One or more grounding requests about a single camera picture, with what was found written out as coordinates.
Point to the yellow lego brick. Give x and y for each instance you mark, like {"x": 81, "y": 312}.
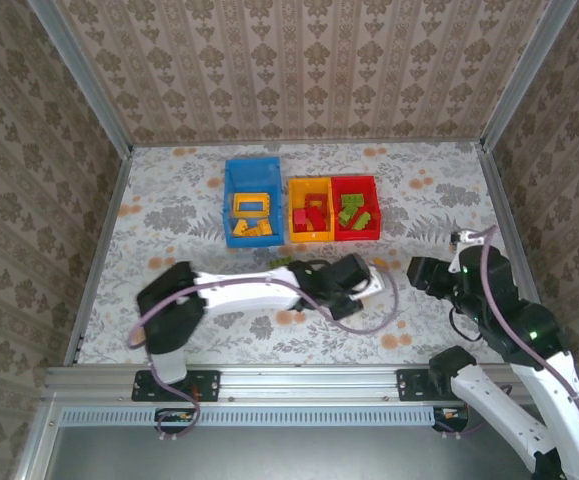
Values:
{"x": 378, "y": 262}

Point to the small red lego brick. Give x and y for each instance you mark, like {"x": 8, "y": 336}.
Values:
{"x": 300, "y": 218}

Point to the green lego brick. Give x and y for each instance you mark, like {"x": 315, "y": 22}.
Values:
{"x": 346, "y": 214}
{"x": 351, "y": 199}
{"x": 362, "y": 220}
{"x": 280, "y": 261}

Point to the orange lego brick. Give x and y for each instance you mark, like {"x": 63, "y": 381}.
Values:
{"x": 241, "y": 227}
{"x": 267, "y": 226}
{"x": 258, "y": 231}

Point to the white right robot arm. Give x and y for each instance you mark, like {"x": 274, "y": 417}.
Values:
{"x": 489, "y": 405}

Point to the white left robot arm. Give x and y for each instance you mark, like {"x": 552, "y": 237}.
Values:
{"x": 249, "y": 295}

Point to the red plastic storage bin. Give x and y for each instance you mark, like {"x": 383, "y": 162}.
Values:
{"x": 356, "y": 236}

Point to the yellow plastic storage bin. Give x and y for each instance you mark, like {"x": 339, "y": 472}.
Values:
{"x": 296, "y": 191}

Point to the blue plastic storage bin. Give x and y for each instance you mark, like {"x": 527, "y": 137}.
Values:
{"x": 251, "y": 175}

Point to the grey metal panel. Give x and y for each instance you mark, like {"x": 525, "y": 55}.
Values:
{"x": 269, "y": 455}

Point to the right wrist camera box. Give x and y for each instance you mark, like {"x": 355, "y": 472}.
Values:
{"x": 466, "y": 236}

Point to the red lego window frame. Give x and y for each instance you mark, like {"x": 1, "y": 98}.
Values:
{"x": 316, "y": 196}

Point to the aluminium side rail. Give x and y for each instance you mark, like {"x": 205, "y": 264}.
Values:
{"x": 500, "y": 200}
{"x": 98, "y": 255}

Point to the aluminium front rail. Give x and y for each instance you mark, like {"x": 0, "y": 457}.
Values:
{"x": 294, "y": 382}

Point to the yellow lego window frame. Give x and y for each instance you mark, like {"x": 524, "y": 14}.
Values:
{"x": 251, "y": 196}

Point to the aluminium back rail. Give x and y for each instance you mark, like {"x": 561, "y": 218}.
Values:
{"x": 294, "y": 143}

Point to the aluminium corner post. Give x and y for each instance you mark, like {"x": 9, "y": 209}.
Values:
{"x": 85, "y": 75}
{"x": 525, "y": 75}

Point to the aluminium front post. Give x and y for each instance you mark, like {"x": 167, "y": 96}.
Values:
{"x": 36, "y": 445}

